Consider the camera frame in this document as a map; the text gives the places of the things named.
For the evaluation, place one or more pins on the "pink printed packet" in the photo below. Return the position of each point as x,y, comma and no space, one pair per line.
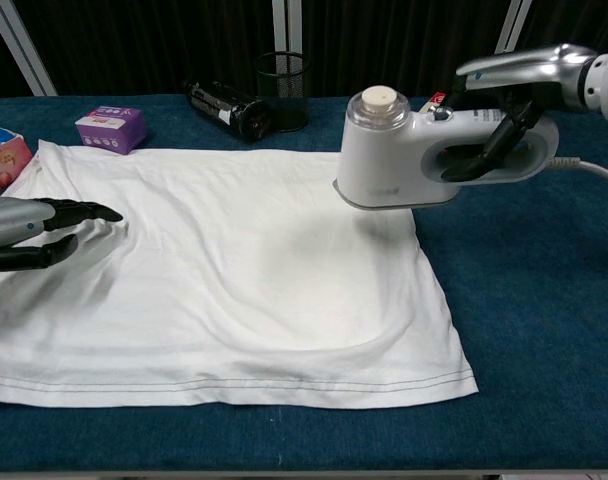
4,160

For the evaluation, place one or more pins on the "red green food box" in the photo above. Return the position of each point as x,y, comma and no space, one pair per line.
438,98

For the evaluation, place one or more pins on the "white cloth garment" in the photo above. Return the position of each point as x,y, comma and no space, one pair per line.
209,300

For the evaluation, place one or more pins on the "purple tissue packet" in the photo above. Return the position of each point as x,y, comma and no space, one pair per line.
111,130

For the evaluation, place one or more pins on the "black mesh pen holder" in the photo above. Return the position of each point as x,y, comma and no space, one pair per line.
290,107

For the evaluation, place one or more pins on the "white handheld steam iron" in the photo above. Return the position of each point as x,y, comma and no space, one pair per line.
374,160

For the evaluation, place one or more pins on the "blue towel table cover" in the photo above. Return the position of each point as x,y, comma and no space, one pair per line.
534,350

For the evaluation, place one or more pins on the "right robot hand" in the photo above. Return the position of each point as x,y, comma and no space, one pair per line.
529,65

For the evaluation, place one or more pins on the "white metal frame post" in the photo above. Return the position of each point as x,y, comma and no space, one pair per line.
21,45
509,25
287,25

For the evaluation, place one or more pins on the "black curtain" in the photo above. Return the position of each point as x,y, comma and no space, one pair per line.
159,45

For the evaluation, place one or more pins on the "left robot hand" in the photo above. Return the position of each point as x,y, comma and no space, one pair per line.
14,220

